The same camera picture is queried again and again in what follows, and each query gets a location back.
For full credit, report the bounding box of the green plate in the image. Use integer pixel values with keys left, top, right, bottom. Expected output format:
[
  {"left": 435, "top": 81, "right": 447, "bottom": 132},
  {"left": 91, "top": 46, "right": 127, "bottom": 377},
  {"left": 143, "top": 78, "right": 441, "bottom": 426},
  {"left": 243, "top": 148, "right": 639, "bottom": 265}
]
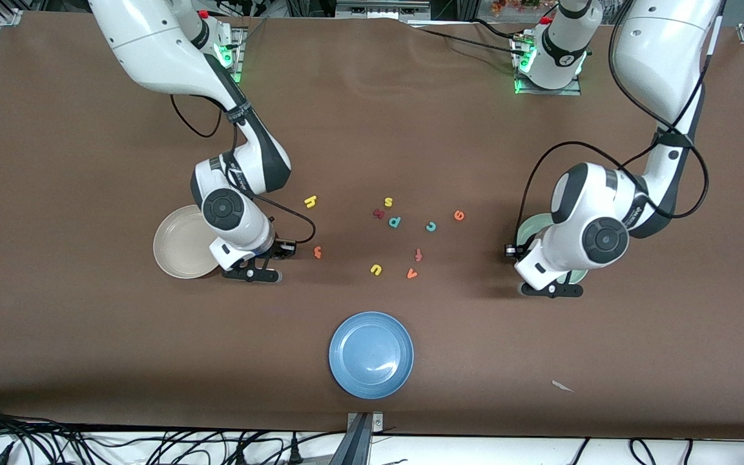
[{"left": 517, "top": 213, "right": 589, "bottom": 285}]

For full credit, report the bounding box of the beige brown plate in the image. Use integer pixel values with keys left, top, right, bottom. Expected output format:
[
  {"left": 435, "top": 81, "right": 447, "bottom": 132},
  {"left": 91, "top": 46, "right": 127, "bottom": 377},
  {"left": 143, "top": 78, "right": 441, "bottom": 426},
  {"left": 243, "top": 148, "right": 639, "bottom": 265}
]
[{"left": 152, "top": 204, "right": 224, "bottom": 280}]

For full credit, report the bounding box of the blue plate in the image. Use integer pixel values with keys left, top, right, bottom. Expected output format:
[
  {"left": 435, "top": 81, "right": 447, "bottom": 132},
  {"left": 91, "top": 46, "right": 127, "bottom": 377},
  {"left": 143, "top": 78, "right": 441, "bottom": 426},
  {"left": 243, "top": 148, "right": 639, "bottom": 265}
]
[{"left": 328, "top": 311, "right": 415, "bottom": 400}]

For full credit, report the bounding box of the brown table cover sheet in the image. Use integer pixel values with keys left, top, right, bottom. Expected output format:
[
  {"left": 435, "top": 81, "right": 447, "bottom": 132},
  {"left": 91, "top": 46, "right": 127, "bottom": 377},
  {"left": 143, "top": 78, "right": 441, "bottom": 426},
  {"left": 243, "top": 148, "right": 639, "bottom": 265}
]
[{"left": 0, "top": 12, "right": 744, "bottom": 441}]

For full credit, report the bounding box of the orange flower decoration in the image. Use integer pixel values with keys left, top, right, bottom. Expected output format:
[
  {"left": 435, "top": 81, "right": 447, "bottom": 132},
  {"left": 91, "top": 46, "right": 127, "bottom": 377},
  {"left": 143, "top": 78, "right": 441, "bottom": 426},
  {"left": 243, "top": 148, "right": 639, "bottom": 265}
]
[{"left": 491, "top": 0, "right": 557, "bottom": 17}]

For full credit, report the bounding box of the grey equipment box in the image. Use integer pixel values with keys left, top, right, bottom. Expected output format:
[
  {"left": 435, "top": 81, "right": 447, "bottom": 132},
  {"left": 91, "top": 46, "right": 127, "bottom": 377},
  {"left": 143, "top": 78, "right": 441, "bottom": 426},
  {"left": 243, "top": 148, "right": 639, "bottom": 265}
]
[{"left": 335, "top": 0, "right": 432, "bottom": 20}]

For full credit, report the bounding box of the aluminium arm base plate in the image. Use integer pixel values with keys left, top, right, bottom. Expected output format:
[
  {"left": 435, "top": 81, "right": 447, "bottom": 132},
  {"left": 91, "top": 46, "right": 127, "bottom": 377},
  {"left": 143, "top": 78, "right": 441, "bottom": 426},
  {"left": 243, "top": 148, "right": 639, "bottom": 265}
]
[
  {"left": 227, "top": 26, "right": 245, "bottom": 88},
  {"left": 513, "top": 36, "right": 583, "bottom": 96}
]

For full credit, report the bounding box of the grey metal mounting bracket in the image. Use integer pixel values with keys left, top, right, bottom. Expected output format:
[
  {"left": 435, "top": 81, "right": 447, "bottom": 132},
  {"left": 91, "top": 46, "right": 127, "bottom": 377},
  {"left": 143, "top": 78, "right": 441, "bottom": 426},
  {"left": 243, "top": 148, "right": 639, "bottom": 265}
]
[{"left": 329, "top": 411, "right": 384, "bottom": 465}]

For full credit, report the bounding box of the black cable on table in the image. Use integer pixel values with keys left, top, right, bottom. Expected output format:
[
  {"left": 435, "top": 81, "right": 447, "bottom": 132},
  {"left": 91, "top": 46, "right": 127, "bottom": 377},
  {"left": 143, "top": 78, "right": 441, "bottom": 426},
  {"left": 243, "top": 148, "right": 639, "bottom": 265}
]
[{"left": 411, "top": 18, "right": 528, "bottom": 59}]

